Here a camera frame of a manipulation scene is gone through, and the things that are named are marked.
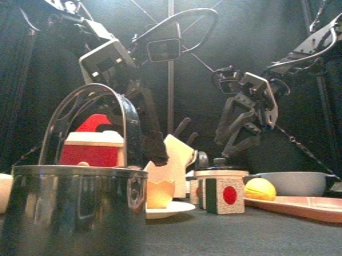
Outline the black looped camera cable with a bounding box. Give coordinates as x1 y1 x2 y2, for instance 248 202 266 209
133 7 221 55

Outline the diagonal black cord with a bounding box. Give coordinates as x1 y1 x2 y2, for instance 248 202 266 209
274 124 342 183

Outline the dark toy knife handle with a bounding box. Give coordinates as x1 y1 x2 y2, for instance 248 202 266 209
185 131 201 146
173 116 193 138

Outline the wooden cube with red dot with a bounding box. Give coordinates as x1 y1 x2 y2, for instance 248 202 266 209
189 179 207 205
203 176 248 216

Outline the shiny metal bucket with handle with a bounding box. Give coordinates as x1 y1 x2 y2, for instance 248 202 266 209
0 82 150 256

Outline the pink tray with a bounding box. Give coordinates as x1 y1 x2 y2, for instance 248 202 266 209
244 195 342 224

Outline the vertical metal frame pole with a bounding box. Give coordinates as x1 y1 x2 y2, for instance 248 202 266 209
166 0 177 135

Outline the red and white toy box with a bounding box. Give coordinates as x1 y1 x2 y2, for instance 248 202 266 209
59 113 127 168

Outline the white round object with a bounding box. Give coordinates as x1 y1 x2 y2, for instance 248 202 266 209
0 172 15 215

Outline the grey toy cooking pot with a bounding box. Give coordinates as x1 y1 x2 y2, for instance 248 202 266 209
248 171 342 198

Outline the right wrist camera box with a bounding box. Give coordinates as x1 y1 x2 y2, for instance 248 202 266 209
211 65 245 96

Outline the yellow toy lemon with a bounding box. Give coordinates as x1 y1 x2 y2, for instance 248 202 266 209
244 177 278 202

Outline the cracked toy egg shell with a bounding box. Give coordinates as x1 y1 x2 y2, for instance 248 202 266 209
146 179 177 210

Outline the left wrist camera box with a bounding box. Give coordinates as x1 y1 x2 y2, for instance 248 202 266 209
133 29 185 65

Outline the small white plate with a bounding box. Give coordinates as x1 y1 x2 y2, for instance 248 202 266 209
146 200 197 220

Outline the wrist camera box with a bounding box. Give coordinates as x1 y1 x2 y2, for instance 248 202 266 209
211 65 245 96
133 29 185 65

